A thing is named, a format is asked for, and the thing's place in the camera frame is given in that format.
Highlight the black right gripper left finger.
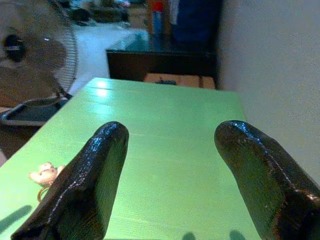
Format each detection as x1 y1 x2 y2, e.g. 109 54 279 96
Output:
10 121 130 240

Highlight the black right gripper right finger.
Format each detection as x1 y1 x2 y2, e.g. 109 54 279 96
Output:
214 120 320 240

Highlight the cream teddy bear key charm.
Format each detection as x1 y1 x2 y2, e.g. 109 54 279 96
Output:
28 161 66 186

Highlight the grey fan base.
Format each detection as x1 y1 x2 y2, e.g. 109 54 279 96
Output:
0 96 70 127

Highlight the cardboard box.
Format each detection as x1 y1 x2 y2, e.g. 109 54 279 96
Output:
143 72 216 90

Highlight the grey standing fan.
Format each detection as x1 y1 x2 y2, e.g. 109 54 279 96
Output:
0 0 79 109

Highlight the dark glass-topped cabinet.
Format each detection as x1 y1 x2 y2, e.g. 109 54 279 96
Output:
106 32 218 83

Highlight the dark blue container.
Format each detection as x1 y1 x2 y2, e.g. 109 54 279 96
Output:
172 0 222 48

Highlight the blue spray can red cap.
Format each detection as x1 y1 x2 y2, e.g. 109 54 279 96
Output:
151 0 165 36

